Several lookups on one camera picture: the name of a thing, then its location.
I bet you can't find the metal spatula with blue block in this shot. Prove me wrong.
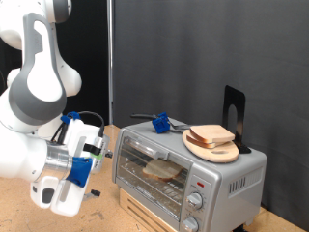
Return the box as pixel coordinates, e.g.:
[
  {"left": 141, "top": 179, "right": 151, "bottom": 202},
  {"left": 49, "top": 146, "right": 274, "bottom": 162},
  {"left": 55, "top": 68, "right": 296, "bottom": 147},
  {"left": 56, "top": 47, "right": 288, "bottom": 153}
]
[{"left": 129, "top": 111, "right": 191, "bottom": 134}]

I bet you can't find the silver toaster oven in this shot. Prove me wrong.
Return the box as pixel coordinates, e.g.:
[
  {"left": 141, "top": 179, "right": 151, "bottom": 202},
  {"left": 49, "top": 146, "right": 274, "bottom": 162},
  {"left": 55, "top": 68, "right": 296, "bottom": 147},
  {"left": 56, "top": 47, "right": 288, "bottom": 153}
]
[{"left": 112, "top": 116, "right": 268, "bottom": 232}]

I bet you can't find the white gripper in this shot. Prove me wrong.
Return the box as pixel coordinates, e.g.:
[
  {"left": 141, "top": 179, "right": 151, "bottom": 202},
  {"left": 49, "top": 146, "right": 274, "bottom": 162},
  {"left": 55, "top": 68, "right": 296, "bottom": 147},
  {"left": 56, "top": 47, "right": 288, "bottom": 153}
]
[{"left": 49, "top": 120, "right": 114, "bottom": 217}]

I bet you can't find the oval wooden cutting board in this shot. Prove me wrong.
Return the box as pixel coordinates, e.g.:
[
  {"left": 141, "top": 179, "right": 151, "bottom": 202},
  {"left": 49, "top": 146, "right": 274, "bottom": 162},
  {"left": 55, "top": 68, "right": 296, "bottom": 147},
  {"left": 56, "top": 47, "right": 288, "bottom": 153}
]
[{"left": 182, "top": 129, "right": 240, "bottom": 164}]

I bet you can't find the black metal bookend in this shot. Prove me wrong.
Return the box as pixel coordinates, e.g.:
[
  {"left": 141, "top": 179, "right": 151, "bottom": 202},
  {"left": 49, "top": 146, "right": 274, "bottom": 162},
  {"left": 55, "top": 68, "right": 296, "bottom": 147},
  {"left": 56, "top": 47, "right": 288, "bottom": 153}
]
[{"left": 221, "top": 84, "right": 253, "bottom": 155}]

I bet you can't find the blue cable clip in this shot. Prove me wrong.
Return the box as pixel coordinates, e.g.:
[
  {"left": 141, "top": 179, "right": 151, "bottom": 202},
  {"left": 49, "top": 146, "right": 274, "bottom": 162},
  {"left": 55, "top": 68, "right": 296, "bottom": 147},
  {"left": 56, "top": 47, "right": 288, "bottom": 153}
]
[{"left": 60, "top": 111, "right": 81, "bottom": 125}]

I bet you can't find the wire oven rack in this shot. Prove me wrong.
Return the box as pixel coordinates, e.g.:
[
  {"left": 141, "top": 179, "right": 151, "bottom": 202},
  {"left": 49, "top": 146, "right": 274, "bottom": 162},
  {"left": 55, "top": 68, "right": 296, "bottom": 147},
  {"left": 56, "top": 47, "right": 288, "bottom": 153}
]
[{"left": 120, "top": 154, "right": 189, "bottom": 220}]

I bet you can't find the grey metal pole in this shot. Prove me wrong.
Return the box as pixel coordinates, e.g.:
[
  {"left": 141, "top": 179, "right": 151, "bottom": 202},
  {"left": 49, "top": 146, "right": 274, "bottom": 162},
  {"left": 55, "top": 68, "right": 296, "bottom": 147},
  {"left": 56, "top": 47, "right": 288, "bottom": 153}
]
[{"left": 107, "top": 0, "right": 114, "bottom": 125}]

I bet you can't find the white bread slice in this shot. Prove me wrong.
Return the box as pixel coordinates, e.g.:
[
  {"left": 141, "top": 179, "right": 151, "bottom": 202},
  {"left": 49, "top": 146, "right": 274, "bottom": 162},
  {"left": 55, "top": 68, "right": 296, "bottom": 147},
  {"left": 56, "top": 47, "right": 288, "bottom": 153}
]
[
  {"left": 185, "top": 134, "right": 226, "bottom": 150},
  {"left": 188, "top": 124, "right": 236, "bottom": 145},
  {"left": 142, "top": 158, "right": 184, "bottom": 183}
]

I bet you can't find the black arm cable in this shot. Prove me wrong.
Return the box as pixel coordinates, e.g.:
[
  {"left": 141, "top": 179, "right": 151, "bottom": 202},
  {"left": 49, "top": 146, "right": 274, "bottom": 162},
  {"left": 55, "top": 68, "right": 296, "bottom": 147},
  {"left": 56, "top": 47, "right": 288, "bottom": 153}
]
[{"left": 50, "top": 110, "right": 106, "bottom": 145}]

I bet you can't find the silver oven knob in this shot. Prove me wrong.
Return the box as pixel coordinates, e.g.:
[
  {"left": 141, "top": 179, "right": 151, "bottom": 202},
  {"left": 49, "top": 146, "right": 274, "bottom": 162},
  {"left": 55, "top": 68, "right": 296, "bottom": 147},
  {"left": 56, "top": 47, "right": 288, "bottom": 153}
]
[
  {"left": 182, "top": 217, "right": 200, "bottom": 232},
  {"left": 186, "top": 191, "right": 205, "bottom": 211}
]

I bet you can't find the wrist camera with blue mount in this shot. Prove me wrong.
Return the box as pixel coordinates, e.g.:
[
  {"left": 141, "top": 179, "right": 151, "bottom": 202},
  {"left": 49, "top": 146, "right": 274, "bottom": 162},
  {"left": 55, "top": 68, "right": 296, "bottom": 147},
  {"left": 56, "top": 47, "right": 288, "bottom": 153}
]
[{"left": 66, "top": 134, "right": 110, "bottom": 189}]

